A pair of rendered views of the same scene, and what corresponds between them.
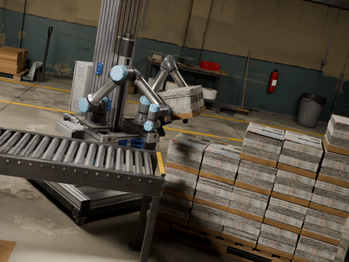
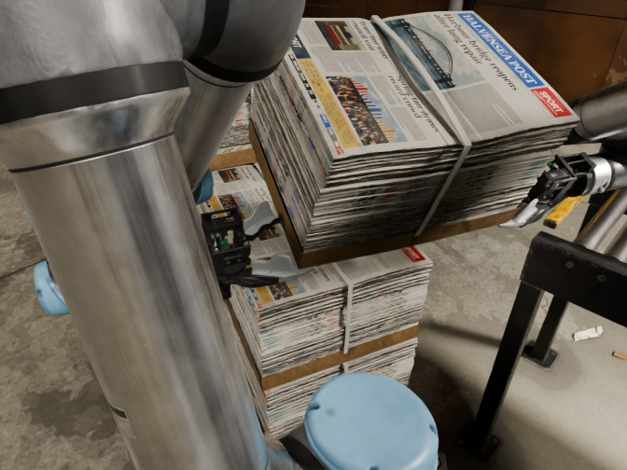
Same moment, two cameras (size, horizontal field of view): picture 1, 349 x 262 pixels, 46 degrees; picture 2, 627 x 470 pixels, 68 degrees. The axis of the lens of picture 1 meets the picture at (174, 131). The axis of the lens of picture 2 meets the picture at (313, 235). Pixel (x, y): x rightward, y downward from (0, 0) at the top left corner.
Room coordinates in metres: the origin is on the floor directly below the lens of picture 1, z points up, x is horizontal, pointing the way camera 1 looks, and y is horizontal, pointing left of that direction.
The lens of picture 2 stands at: (3.86, 0.46, 1.40)
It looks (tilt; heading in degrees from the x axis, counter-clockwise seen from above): 34 degrees down; 233
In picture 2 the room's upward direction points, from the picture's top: straight up
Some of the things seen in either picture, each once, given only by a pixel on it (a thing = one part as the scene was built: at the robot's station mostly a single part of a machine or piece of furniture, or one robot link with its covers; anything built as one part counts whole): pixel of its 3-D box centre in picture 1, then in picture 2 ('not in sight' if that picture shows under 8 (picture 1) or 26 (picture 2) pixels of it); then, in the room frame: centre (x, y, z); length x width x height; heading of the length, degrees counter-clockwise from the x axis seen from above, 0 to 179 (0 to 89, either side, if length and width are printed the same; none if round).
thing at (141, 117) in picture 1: (143, 116); not in sight; (3.67, 0.30, 0.87); 0.15 x 0.15 x 0.10
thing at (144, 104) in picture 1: (145, 104); (363, 459); (3.68, 0.30, 0.98); 0.13 x 0.12 x 0.14; 0
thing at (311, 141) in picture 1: (303, 139); not in sight; (3.18, -1.00, 1.06); 0.37 x 0.28 x 0.01; 165
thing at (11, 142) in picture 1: (9, 144); not in sight; (2.51, 1.03, 0.77); 0.47 x 0.05 x 0.05; 9
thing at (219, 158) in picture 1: (231, 199); (263, 274); (3.26, -0.59, 0.42); 1.17 x 0.39 x 0.83; 76
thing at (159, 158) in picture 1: (160, 163); (580, 191); (2.66, 0.05, 0.81); 0.43 x 0.03 x 0.02; 9
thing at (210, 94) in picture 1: (184, 80); not in sight; (9.38, 0.01, 0.55); 1.80 x 0.70 x 1.09; 99
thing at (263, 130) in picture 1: (266, 130); not in sight; (3.21, -0.71, 1.06); 0.37 x 0.29 x 0.01; 168
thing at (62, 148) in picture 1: (60, 152); not in sight; (2.56, 0.71, 0.77); 0.47 x 0.05 x 0.05; 9
